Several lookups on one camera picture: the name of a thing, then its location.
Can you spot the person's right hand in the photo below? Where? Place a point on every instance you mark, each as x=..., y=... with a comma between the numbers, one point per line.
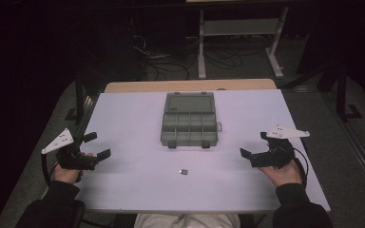
x=285, y=177

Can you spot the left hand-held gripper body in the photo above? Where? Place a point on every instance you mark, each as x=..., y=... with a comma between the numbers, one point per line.
x=72, y=160

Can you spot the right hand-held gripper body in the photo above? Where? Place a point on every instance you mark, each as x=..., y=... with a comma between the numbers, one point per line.
x=275, y=155

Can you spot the small white tag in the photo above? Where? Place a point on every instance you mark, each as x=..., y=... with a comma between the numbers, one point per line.
x=219, y=126

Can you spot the small grey metal part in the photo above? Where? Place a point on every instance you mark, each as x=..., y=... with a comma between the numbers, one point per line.
x=183, y=172

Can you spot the grey compartment storage box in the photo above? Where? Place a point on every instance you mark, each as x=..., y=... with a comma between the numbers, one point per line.
x=189, y=120

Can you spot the person's left hand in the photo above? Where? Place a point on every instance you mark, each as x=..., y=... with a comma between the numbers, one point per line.
x=66, y=176

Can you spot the white metal desk frame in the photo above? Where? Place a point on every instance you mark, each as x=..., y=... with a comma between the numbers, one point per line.
x=240, y=28

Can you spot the person's light trousers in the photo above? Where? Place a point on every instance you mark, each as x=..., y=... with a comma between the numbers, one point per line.
x=187, y=221

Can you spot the black metal stand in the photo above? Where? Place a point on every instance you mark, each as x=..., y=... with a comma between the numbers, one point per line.
x=343, y=95
x=80, y=98

